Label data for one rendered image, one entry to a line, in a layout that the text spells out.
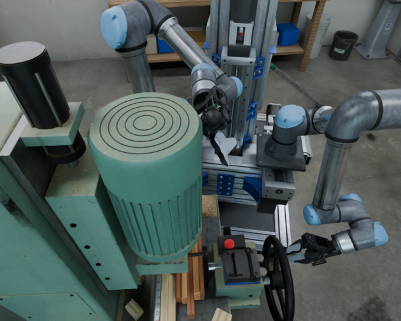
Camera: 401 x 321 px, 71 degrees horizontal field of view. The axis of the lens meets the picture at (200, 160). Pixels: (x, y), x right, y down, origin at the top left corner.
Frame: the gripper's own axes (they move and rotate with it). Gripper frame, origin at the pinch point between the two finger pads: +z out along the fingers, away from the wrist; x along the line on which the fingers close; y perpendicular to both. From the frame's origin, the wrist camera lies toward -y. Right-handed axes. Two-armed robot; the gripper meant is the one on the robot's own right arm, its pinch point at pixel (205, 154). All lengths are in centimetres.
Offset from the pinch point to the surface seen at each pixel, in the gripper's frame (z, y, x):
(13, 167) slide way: 19.9, -5.6, -33.0
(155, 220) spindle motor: 20.6, -3.0, -10.8
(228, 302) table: 20.8, -24.4, 32.7
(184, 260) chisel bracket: 15.1, -20.9, 12.1
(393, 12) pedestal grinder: -298, 118, 227
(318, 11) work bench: -262, 53, 139
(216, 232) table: -1.5, -25.4, 31.6
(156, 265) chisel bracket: 15.7, -26.7, 7.8
